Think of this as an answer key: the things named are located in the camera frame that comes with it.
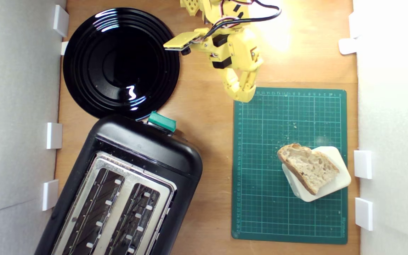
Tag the brown bread slice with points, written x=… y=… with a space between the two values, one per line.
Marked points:
x=310 y=168

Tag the green toaster lever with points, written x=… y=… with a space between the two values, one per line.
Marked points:
x=161 y=121

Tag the black two-slot toaster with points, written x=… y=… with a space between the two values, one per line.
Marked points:
x=147 y=145

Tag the green cutting mat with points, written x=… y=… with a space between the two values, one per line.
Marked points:
x=260 y=177

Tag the black round plate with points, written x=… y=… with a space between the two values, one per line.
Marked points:
x=119 y=63

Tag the white rounded block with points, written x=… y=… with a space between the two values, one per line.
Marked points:
x=336 y=184

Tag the yellow wrist camera mount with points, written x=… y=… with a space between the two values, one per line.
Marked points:
x=181 y=39

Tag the small white wall clip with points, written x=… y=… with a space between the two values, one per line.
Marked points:
x=54 y=135
x=64 y=48
x=363 y=214
x=362 y=164
x=61 y=20
x=347 y=46
x=50 y=194
x=354 y=24

